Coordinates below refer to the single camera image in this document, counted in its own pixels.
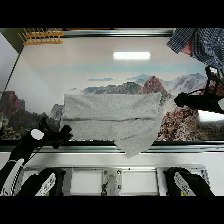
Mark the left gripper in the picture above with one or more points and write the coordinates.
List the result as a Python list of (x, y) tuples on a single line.
[(61, 136)]

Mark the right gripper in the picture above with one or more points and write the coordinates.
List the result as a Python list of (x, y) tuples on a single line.
[(186, 100)]

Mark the grey garment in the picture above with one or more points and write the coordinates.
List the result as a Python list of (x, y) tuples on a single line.
[(113, 116)]

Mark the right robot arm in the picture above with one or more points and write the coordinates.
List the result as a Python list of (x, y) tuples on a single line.
[(188, 183)]

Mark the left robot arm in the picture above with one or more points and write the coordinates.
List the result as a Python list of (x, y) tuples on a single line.
[(20, 151)]

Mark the yellow wooden rack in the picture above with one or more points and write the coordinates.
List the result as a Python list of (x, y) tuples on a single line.
[(43, 36)]

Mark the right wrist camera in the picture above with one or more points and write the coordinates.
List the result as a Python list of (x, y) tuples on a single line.
[(212, 75)]

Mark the silver frame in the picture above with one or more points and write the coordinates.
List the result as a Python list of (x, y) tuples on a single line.
[(113, 181)]

